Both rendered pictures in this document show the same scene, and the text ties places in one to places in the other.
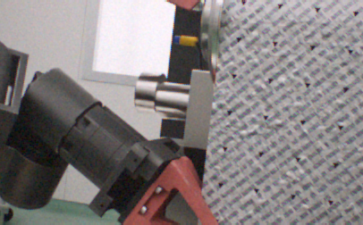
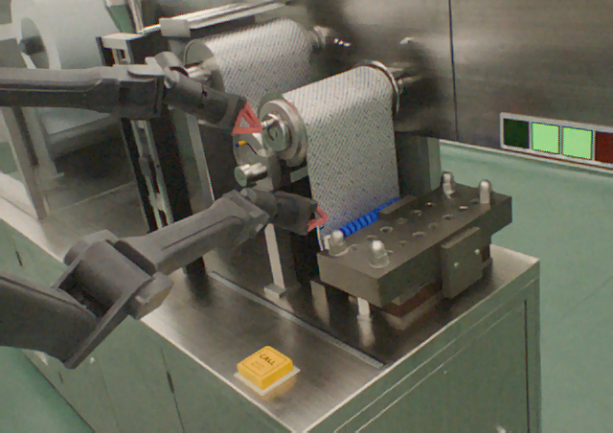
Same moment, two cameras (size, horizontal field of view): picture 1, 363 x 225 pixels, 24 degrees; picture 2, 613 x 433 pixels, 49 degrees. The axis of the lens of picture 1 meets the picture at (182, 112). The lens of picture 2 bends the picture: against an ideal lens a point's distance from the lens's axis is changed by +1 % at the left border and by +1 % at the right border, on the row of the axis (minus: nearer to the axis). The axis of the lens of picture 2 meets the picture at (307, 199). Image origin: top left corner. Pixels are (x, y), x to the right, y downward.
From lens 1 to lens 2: 101 cm
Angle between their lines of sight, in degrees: 54
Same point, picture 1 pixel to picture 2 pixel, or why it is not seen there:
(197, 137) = (277, 183)
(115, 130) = (287, 199)
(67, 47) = not seen: outside the picture
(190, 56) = (166, 141)
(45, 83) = (259, 197)
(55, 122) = (270, 211)
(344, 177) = (353, 170)
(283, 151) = (334, 172)
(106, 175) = (293, 218)
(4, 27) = not seen: outside the picture
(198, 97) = (273, 167)
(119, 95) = not seen: outside the picture
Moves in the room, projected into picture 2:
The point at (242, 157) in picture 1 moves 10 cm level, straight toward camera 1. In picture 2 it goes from (324, 183) to (366, 190)
